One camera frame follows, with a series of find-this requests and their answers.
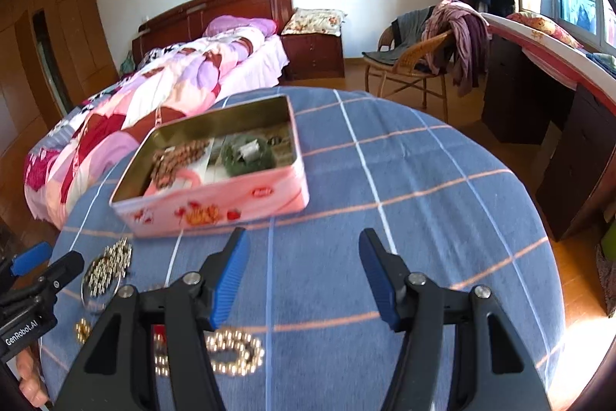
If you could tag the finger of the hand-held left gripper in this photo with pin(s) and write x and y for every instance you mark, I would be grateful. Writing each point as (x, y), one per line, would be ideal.
(65, 270)
(31, 258)

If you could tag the purple pink garment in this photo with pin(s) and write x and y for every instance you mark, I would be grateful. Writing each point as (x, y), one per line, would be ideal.
(462, 35)

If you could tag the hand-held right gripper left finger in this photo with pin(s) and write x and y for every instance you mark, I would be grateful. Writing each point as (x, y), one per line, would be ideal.
(231, 281)

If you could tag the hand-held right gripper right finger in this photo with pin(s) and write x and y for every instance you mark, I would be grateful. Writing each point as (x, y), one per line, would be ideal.
(380, 281)

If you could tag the wooden bed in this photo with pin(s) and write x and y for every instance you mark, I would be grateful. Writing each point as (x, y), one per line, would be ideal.
(216, 1)

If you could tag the red knot ornament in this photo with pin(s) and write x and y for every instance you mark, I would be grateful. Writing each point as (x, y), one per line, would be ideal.
(158, 331)

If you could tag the floral pillow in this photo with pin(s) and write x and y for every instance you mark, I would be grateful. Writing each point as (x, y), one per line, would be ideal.
(315, 21)

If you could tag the wicker chair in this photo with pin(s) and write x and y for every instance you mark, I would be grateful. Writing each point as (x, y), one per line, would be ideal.
(414, 54)

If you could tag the blue plaid tablecloth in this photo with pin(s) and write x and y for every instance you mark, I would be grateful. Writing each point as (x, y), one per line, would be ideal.
(337, 199)

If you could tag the wooden wardrobe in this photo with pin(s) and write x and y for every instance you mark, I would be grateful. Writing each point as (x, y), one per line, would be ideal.
(72, 35)

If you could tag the woven basket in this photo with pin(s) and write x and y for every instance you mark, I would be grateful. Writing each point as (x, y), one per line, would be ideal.
(607, 290)

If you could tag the wooden nightstand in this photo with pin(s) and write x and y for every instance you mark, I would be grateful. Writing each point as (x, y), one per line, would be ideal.
(313, 57)

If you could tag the pink pillow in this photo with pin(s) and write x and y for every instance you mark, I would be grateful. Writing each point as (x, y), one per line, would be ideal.
(240, 26)

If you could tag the pink tin box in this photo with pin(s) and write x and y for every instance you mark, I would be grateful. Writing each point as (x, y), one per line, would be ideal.
(216, 205)

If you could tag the grey garment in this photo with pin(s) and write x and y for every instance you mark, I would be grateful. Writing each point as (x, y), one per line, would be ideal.
(409, 30)

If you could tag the teal bag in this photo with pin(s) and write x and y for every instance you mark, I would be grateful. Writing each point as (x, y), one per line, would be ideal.
(128, 64)

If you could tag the pink patchwork quilt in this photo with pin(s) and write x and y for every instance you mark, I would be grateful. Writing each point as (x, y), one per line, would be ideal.
(159, 79)

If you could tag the dark wooden desk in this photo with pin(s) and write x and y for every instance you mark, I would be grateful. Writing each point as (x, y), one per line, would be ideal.
(510, 93)

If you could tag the red floral cushion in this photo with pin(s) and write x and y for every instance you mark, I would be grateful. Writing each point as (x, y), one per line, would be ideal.
(544, 28)

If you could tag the person's left hand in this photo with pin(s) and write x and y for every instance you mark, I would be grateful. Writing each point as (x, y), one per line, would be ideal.
(32, 387)

